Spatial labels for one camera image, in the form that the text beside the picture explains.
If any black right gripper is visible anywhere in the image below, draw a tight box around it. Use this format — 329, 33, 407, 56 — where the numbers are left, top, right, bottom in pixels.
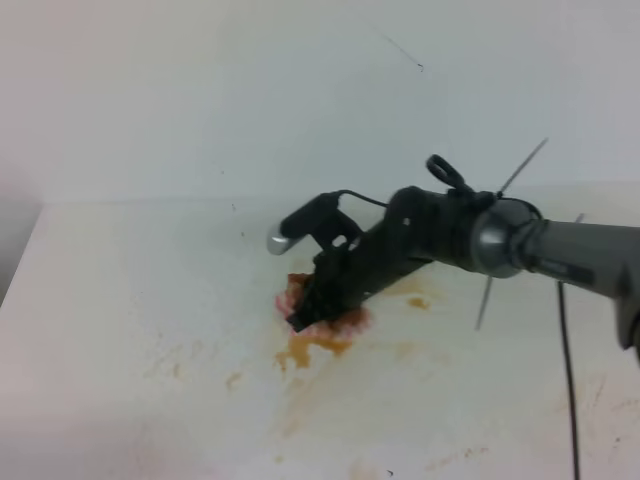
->
286, 219, 432, 333

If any pink striped white rag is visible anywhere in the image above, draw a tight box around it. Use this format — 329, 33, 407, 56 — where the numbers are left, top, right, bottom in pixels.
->
275, 273, 372, 341

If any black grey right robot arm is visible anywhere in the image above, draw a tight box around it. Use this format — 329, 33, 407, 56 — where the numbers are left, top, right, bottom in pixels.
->
288, 187, 639, 349

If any brown coffee puddle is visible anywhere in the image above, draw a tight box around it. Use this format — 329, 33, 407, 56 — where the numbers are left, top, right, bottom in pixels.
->
274, 336, 352, 372

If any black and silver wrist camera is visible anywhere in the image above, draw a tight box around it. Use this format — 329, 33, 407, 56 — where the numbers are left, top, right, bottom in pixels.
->
267, 191, 362, 255

